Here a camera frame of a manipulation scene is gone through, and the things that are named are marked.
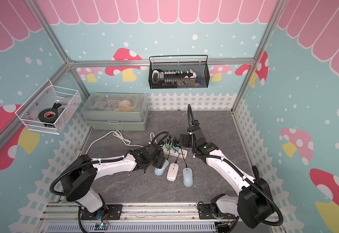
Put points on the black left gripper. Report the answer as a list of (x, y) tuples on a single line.
[(160, 163)]

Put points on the white wire basket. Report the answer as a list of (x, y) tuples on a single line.
[(65, 100)]

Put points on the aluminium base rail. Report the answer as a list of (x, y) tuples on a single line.
[(134, 218)]

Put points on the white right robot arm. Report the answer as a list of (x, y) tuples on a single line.
[(254, 204)]

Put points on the pale blue wireless mouse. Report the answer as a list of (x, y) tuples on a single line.
[(187, 177)]

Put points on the black wire mesh basket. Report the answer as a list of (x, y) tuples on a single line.
[(178, 71)]

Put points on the light blue wireless mouse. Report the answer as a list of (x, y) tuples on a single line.
[(161, 171)]

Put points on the white pink wireless mouse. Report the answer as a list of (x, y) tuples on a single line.
[(172, 172)]

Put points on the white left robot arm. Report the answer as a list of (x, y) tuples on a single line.
[(75, 182)]

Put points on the black tape roll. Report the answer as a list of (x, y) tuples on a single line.
[(48, 116)]

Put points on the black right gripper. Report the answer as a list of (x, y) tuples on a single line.
[(186, 137)]

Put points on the white power strip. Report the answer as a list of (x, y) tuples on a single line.
[(182, 153)]

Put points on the green plastic storage box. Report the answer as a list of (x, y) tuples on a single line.
[(116, 111)]

